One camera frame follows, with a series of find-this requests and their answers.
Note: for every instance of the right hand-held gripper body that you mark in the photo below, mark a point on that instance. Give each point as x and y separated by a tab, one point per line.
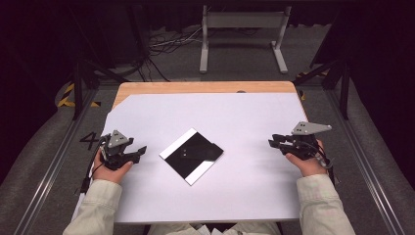
303	147

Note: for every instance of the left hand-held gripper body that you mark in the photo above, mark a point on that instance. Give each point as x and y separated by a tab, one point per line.
114	153

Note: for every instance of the black folding box white edges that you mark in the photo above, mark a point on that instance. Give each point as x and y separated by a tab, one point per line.
192	156

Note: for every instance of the person's right hand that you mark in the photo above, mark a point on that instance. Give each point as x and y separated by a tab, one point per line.
310	167

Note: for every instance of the person's left hand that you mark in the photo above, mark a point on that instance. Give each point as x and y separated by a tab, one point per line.
111	175

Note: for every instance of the yellow black floor tape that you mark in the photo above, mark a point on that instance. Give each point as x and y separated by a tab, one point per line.
303	96
67	98

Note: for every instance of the white table mat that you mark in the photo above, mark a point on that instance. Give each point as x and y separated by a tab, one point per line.
228	124

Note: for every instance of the black metal stand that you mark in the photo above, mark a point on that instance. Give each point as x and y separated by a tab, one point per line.
77	91
344	94

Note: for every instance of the person's light clothing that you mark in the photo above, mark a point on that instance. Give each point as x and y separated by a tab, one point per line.
182	230

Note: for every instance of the aluminium floor rail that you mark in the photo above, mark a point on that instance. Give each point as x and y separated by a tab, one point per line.
365	169
49	169

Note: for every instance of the white metal stand frame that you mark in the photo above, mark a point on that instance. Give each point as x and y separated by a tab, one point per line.
243	19

